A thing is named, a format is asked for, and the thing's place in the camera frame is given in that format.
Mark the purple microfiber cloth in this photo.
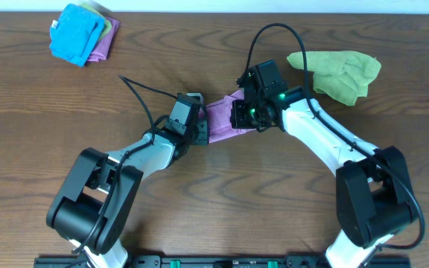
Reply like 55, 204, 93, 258
206, 89, 252, 144

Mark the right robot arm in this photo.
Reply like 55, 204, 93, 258
230, 60, 422, 267

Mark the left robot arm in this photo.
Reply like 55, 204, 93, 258
46, 93, 209, 267

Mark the crumpled green cloth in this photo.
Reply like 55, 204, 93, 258
306, 51, 381, 106

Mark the folded purple cloth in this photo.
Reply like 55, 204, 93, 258
87, 17, 120, 62

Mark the folded green cloth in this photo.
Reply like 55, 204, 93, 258
79, 2, 113, 42

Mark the folded blue cloth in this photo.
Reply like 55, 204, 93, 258
49, 3, 107, 68

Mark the right black cable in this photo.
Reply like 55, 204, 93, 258
242, 22, 426, 250

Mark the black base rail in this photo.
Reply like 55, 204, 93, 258
34, 255, 412, 268

